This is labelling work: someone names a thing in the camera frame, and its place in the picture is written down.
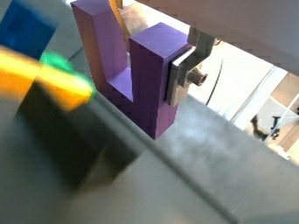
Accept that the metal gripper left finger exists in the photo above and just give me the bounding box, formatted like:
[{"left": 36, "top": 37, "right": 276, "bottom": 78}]
[{"left": 108, "top": 0, "right": 131, "bottom": 51}]

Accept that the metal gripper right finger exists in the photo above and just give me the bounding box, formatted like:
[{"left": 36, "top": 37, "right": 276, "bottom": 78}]
[{"left": 164, "top": 27, "right": 215, "bottom": 107}]

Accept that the purple U-shaped block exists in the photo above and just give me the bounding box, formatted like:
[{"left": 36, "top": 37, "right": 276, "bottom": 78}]
[{"left": 70, "top": 0, "right": 191, "bottom": 138}]

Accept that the blue U-shaped block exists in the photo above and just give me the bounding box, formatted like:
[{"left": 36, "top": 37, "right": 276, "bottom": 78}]
[{"left": 0, "top": 0, "right": 57, "bottom": 59}]

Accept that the yellow long bar block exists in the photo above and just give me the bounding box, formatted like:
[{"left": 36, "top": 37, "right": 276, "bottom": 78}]
[{"left": 0, "top": 45, "right": 93, "bottom": 111}]

